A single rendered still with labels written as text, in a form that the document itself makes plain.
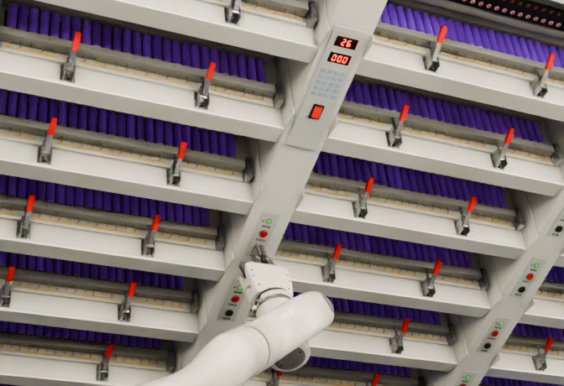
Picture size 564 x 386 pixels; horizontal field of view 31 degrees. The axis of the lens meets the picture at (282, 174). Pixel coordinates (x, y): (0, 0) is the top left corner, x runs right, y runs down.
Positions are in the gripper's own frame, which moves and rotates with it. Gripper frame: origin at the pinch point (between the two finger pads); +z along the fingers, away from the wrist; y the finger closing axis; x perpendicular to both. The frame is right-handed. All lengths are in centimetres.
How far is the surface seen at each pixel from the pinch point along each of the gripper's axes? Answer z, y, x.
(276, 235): 2.3, 3.2, 4.2
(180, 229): 8.8, -15.7, -2.9
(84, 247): 3.0, -36.5, -7.3
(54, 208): 9.1, -43.5, -2.8
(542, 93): 4, 48, 51
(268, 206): 2.3, -1.4, 11.5
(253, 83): 9.6, -12.0, 35.6
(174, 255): 4.4, -16.4, -6.8
